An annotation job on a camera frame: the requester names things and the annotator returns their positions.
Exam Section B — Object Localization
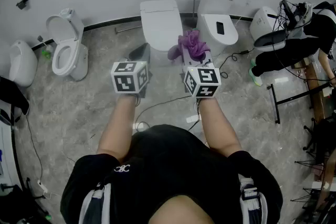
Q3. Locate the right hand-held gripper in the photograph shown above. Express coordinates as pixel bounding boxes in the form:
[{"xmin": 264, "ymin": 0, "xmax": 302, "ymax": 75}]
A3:
[{"xmin": 180, "ymin": 52, "xmax": 222, "ymax": 98}]

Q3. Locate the white urinal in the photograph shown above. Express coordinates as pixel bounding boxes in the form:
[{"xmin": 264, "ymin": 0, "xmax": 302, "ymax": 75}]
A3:
[{"xmin": 8, "ymin": 39, "xmax": 39, "ymax": 88}]

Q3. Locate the person's harness strap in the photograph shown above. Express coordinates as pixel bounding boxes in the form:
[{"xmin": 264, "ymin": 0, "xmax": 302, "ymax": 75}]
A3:
[
  {"xmin": 78, "ymin": 182, "xmax": 112, "ymax": 224},
  {"xmin": 238, "ymin": 177, "xmax": 268, "ymax": 224}
]

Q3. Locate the person's black shirt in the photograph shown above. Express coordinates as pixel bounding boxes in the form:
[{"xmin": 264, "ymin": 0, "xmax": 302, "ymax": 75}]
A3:
[{"xmin": 59, "ymin": 124, "xmax": 284, "ymax": 224}]

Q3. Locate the person's right harness strap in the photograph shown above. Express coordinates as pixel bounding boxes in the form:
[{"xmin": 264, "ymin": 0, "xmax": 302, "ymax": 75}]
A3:
[{"xmin": 238, "ymin": 177, "xmax": 268, "ymax": 224}]

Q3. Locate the white rounded toilet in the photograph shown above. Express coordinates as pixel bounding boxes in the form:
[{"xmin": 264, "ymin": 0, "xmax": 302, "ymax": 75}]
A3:
[{"xmin": 249, "ymin": 6, "xmax": 280, "ymax": 41}]

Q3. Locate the white toilet with square tank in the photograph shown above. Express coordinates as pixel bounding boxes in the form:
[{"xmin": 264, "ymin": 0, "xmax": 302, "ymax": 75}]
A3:
[{"xmin": 196, "ymin": 0, "xmax": 239, "ymax": 58}]

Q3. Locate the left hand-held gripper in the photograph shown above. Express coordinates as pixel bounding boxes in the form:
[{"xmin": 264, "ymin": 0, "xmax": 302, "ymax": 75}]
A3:
[{"xmin": 110, "ymin": 42, "xmax": 152, "ymax": 99}]

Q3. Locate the black power adapter cable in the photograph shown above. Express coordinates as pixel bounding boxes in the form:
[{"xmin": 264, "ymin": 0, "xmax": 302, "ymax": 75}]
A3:
[{"xmin": 218, "ymin": 49, "xmax": 256, "ymax": 79}]

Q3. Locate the black office chair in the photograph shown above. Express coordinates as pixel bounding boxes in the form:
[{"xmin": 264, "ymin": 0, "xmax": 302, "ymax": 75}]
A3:
[{"xmin": 302, "ymin": 115, "xmax": 336, "ymax": 159}]

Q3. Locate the green toilet brush holder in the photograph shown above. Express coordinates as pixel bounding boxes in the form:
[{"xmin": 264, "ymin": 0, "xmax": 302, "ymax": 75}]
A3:
[{"xmin": 37, "ymin": 35, "xmax": 54, "ymax": 59}]

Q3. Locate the thin black floor cable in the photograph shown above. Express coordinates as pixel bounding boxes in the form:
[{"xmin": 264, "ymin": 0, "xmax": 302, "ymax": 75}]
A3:
[{"xmin": 134, "ymin": 95, "xmax": 194, "ymax": 132}]

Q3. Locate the small white power strip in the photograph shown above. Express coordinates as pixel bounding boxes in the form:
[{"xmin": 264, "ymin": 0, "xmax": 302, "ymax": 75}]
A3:
[{"xmin": 37, "ymin": 179, "xmax": 48, "ymax": 193}]

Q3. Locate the grey metal bar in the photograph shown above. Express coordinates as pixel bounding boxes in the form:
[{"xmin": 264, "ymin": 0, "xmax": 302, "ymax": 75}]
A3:
[{"xmin": 114, "ymin": 24, "xmax": 142, "ymax": 34}]

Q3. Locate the purple cleaning cloth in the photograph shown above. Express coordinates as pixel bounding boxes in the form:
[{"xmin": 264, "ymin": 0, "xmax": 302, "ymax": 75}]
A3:
[{"xmin": 167, "ymin": 29, "xmax": 212, "ymax": 61}]

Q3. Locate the person's left harness strap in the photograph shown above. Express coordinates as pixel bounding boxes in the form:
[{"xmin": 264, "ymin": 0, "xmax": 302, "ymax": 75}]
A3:
[{"xmin": 78, "ymin": 182, "xmax": 112, "ymax": 224}]

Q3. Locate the black metal stand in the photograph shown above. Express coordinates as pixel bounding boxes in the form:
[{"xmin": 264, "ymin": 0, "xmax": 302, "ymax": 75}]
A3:
[{"xmin": 267, "ymin": 82, "xmax": 332, "ymax": 124}]

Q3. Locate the person's right forearm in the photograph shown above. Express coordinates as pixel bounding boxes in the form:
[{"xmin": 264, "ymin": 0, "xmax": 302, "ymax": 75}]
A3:
[{"xmin": 198, "ymin": 97, "xmax": 244, "ymax": 158}]

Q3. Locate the white toilet with raised lid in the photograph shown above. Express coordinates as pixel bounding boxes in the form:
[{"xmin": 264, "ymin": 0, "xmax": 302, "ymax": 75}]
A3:
[{"xmin": 46, "ymin": 8, "xmax": 89, "ymax": 82}]

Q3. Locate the white tankless toilet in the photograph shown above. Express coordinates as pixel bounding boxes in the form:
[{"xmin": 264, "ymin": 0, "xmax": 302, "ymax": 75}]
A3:
[{"xmin": 140, "ymin": 0, "xmax": 184, "ymax": 52}]

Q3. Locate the wooden table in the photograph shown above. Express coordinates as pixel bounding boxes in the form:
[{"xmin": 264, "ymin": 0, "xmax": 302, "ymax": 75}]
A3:
[{"xmin": 296, "ymin": 57, "xmax": 334, "ymax": 124}]

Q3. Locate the person's left forearm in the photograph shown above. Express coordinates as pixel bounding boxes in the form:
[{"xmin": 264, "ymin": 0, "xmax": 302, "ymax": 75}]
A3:
[{"xmin": 97, "ymin": 93, "xmax": 137, "ymax": 163}]

